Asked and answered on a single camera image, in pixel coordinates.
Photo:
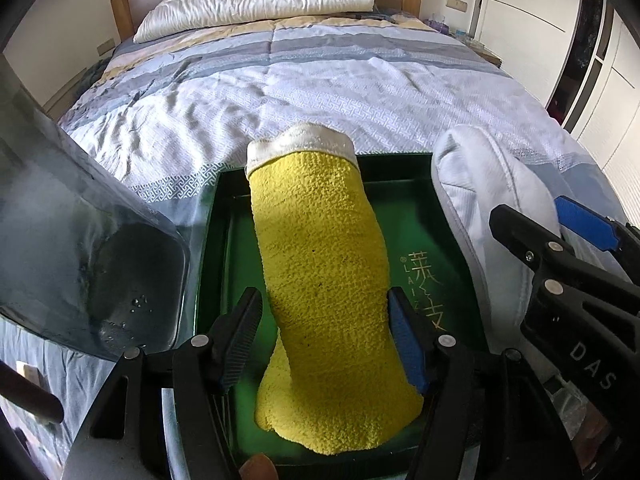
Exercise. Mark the person's left hand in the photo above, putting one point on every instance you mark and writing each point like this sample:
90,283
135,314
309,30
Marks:
257,469

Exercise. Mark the dark curved bar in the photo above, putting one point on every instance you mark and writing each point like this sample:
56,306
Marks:
30,395

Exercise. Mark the wooden nightstand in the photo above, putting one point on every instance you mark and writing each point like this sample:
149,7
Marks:
487,52
57,102

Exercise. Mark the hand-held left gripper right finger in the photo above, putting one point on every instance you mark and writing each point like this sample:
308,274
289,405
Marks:
407,347

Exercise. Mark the white wardrobe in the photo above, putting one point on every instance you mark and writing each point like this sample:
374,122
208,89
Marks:
530,20

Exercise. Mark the purple item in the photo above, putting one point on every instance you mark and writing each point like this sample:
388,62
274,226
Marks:
436,24

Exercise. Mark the wall switch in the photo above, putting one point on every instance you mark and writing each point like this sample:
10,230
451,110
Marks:
456,3
106,47

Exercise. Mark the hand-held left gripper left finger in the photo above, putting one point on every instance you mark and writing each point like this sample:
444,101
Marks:
241,342

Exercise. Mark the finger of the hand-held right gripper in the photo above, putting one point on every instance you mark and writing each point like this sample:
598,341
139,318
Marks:
582,222
522,241

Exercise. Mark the striped blue quilt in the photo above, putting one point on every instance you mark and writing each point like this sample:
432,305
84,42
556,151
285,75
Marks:
250,85

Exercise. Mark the tinted transparent plastic container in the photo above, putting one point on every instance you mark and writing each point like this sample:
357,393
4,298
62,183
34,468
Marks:
75,210

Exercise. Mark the yellow towel with white hem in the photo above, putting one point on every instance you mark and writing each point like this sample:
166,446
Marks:
320,270

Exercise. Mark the dark green plastic tray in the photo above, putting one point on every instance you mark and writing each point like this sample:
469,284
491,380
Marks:
425,230

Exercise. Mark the white cloth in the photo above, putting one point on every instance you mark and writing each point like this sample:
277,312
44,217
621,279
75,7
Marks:
480,200

